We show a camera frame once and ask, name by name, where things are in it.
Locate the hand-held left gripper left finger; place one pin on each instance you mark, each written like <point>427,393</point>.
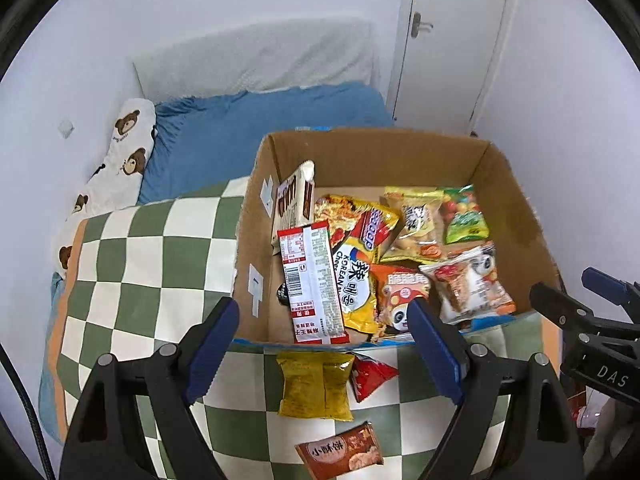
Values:
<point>212,350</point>

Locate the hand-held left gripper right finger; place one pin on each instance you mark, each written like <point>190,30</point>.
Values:
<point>435,350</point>

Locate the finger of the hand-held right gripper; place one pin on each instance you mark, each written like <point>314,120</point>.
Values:
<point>607,285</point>
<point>560,307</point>

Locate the red triangular snack packet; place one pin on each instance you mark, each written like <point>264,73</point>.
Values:
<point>372,375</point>

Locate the orange panda snack packet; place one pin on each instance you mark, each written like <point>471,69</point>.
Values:
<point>397,290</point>
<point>486,260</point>

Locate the yellow ramen packet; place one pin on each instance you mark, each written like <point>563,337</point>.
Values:
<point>357,285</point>

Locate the gold snack packet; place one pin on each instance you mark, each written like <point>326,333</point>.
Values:
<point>315,385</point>

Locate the red white long snack packet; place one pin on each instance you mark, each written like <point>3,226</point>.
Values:
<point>312,280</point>

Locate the yellow biscuit packet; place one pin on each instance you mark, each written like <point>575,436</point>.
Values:
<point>415,225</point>

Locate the green candy packet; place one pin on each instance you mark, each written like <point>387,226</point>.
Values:
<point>465,220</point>

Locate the brown snack packet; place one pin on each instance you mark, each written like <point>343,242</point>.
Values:
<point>340,452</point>

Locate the yellow red noodle snack packet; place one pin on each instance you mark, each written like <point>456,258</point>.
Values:
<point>370,222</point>

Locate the white chocolate bar packet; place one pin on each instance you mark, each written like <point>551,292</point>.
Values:
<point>291,205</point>

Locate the cardboard box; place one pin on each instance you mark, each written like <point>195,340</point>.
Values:
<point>380,160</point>

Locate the small white snack packet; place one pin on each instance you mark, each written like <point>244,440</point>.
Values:
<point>307,170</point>

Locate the green white checkered mat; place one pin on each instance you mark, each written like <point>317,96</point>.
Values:
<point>140,280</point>

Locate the white bear print pillow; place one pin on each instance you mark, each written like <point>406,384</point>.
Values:
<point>125,160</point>

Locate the blue bed sheet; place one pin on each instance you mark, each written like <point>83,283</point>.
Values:
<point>225,135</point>

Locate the white door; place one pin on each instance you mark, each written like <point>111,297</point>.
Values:
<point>450,45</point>

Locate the grey padded headboard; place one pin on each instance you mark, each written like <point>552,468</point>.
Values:
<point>260,55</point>

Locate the white wall outlet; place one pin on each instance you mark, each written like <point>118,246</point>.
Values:
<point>65,128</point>

